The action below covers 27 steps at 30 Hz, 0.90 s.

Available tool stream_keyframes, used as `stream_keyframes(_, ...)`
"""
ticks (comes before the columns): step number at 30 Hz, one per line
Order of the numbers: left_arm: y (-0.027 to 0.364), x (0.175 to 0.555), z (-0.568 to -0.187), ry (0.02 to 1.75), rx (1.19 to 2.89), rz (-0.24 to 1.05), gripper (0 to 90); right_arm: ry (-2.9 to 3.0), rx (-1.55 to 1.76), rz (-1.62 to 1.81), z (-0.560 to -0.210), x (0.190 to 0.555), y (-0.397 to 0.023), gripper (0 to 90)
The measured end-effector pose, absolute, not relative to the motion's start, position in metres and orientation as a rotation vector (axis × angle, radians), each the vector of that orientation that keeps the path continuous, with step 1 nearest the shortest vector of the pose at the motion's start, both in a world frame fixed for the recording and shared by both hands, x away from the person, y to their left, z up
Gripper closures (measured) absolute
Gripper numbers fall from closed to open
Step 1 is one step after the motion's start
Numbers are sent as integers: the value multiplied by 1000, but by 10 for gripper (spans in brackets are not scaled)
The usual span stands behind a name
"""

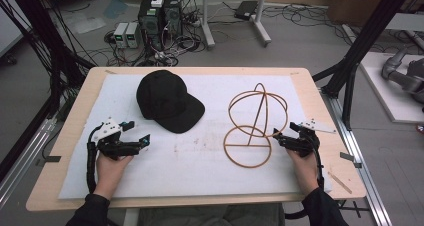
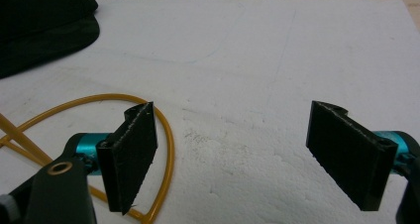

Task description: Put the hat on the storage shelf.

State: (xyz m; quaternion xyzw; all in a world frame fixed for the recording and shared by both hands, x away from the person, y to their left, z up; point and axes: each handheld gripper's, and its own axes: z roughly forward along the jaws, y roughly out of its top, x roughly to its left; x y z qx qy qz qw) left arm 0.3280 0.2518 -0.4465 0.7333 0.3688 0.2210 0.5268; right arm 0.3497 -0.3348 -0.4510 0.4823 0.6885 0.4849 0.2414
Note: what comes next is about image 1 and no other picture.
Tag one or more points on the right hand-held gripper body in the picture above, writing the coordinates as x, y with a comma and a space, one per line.
305, 142

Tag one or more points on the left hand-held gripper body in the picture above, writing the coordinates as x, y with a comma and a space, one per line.
110, 144

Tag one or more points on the black baseball cap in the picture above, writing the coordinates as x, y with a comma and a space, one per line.
165, 99

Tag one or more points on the person's right hand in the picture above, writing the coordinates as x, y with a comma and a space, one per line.
305, 174

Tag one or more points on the person's left hand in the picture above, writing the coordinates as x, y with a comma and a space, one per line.
108, 176

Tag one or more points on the black tape strip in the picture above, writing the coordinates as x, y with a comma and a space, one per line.
52, 159
348, 157

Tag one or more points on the thin wooden stick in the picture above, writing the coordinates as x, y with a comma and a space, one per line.
340, 182

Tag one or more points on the white foam mat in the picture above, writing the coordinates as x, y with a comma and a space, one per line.
200, 172

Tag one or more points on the white table leg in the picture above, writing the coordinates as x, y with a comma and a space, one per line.
131, 217

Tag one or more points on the grey power supply unit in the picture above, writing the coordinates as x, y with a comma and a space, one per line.
120, 35
133, 35

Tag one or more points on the white floor board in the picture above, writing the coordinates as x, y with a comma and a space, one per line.
388, 96

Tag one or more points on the black computer tower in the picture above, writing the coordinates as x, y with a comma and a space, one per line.
172, 14
150, 22

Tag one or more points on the white desk leg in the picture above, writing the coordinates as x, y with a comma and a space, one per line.
207, 22
261, 22

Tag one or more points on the flat black floor device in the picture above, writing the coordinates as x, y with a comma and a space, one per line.
246, 10

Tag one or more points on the small white box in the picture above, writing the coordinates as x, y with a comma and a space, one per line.
158, 0

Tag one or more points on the cardboard box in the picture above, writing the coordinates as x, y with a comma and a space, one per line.
360, 2

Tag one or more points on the aluminium rail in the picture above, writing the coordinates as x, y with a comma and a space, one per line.
23, 159
360, 172

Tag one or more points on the black frame post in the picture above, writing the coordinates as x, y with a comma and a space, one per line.
363, 42
43, 29

